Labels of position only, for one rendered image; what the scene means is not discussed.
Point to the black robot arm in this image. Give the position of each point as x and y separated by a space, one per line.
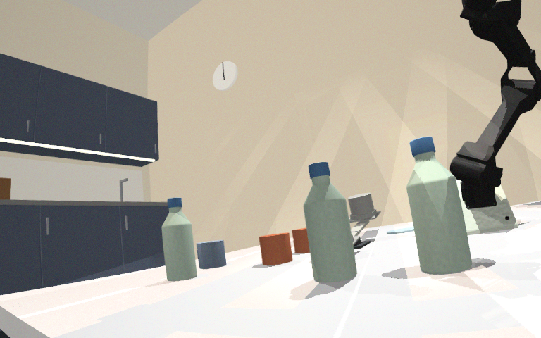
475 163

